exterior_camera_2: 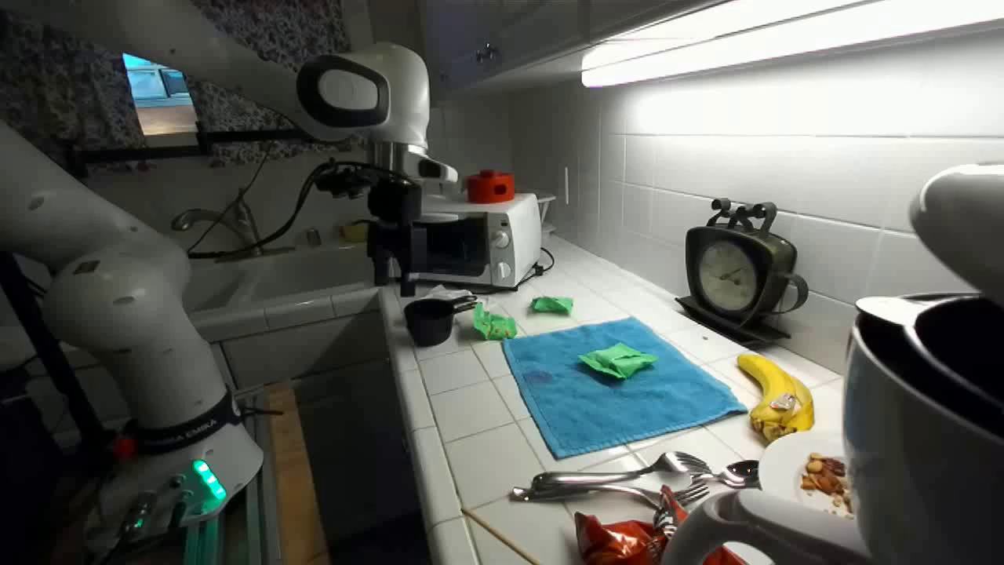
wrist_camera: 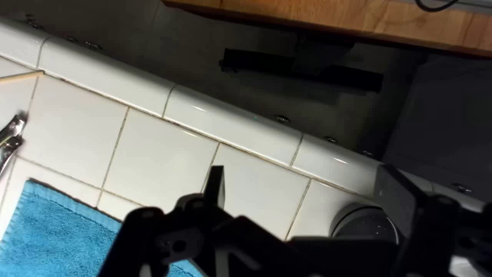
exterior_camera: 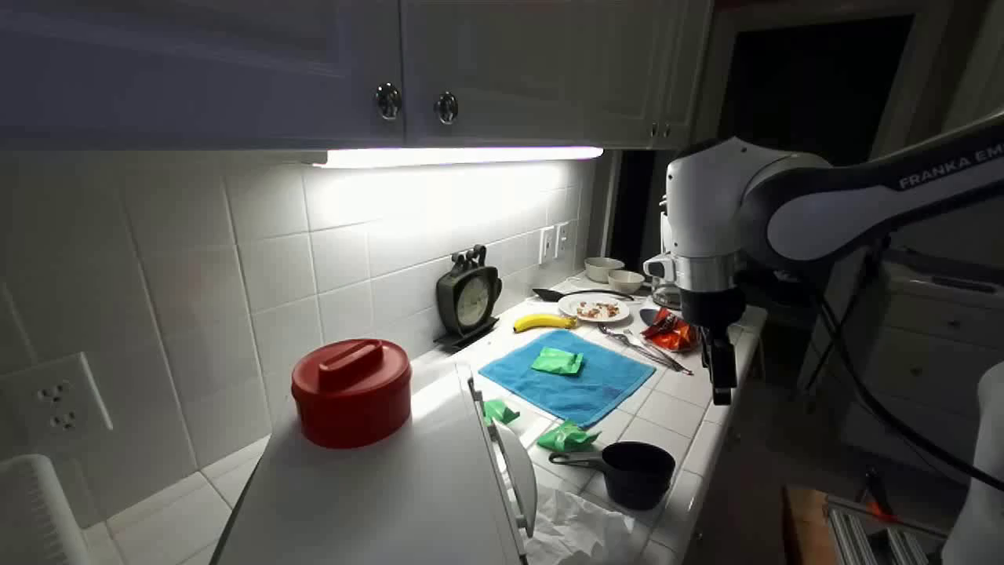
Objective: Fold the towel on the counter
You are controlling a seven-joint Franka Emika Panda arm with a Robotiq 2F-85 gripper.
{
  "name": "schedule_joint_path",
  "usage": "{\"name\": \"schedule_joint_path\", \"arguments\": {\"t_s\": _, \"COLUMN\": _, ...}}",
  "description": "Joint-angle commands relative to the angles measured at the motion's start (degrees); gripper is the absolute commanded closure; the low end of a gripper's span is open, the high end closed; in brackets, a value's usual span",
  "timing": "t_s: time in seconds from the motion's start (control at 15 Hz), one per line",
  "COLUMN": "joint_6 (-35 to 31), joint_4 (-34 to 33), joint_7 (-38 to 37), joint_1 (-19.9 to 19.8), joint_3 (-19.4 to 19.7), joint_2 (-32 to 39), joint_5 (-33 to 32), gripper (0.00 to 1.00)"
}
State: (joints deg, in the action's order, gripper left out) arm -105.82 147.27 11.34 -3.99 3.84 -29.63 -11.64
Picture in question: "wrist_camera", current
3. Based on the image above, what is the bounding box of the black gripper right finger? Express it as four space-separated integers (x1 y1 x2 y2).
374 164 492 277

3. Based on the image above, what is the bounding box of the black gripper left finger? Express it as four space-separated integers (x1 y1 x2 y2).
98 164 242 277

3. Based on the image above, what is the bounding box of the blue terry towel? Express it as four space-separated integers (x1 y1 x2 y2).
0 177 204 277

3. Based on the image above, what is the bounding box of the black measuring cup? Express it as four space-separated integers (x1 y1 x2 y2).
328 202 401 244

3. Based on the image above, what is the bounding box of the thin wooden stick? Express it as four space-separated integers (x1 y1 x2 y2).
0 70 44 85

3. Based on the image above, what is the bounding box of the wooden board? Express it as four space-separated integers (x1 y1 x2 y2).
162 0 492 59

